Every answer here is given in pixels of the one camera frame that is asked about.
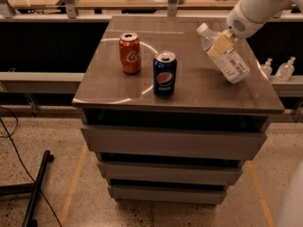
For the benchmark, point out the right hand sanitizer bottle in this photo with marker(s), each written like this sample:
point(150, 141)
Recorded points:
point(285, 70)

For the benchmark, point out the black stand base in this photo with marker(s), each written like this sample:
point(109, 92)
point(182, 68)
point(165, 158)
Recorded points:
point(33, 189)

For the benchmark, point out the grey drawer cabinet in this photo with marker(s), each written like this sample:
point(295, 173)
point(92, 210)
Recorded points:
point(189, 147)

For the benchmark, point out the hand sanitizer bottle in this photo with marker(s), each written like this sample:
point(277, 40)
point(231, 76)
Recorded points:
point(267, 68)
point(285, 70)

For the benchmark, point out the clear plastic water bottle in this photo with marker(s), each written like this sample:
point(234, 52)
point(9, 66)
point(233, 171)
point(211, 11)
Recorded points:
point(230, 62)

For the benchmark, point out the left hand sanitizer bottle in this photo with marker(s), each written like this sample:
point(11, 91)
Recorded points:
point(267, 68)

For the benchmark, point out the blue pepsi can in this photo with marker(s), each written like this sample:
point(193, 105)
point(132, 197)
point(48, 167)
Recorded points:
point(164, 73)

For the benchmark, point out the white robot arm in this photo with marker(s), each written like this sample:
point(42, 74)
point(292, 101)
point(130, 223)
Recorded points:
point(291, 213)

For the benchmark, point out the orange coca-cola can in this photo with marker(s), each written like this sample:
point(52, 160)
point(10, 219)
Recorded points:
point(129, 51)

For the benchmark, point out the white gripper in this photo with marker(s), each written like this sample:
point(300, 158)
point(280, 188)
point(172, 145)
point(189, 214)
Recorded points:
point(243, 22)

